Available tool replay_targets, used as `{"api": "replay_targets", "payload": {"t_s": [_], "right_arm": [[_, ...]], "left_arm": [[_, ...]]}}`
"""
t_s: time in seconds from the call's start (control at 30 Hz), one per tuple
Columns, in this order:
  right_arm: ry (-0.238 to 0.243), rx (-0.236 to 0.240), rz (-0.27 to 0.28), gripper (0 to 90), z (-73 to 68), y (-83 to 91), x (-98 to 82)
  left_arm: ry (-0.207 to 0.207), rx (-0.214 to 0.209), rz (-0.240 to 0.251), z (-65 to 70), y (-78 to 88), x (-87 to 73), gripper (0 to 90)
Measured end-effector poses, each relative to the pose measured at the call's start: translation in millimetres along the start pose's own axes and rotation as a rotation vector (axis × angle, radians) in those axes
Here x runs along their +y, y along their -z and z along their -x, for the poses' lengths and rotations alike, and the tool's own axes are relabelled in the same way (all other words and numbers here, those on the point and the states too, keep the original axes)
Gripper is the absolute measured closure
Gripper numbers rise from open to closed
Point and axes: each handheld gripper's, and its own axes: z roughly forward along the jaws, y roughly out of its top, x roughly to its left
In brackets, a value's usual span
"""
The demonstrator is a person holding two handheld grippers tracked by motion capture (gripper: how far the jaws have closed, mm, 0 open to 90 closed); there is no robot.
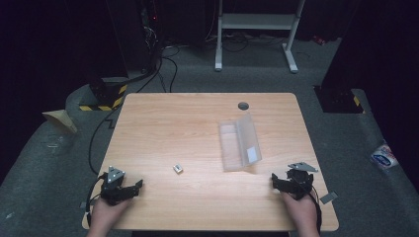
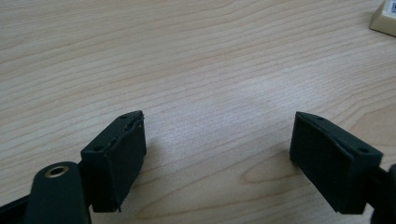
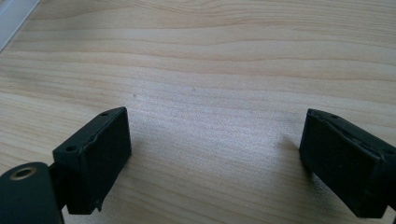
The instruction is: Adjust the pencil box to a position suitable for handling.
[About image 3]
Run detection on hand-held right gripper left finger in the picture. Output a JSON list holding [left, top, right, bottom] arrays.
[[51, 106, 133, 216]]

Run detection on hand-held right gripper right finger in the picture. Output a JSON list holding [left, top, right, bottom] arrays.
[[299, 107, 396, 219]]

